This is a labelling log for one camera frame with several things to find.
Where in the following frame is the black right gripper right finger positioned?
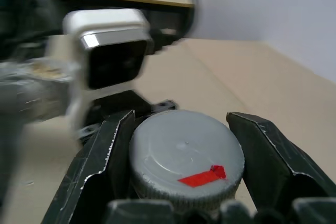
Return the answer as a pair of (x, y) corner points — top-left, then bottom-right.
(226, 111), (336, 212)

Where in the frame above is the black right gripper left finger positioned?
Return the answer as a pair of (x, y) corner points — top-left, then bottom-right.
(41, 110), (137, 224)

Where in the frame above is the grey jar lid red tape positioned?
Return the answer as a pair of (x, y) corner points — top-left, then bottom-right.
(128, 109), (246, 213)

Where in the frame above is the clear plastic jar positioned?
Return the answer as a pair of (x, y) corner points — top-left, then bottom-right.
(0, 58), (79, 125)

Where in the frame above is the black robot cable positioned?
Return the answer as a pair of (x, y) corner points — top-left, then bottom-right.
(175, 0), (207, 45)

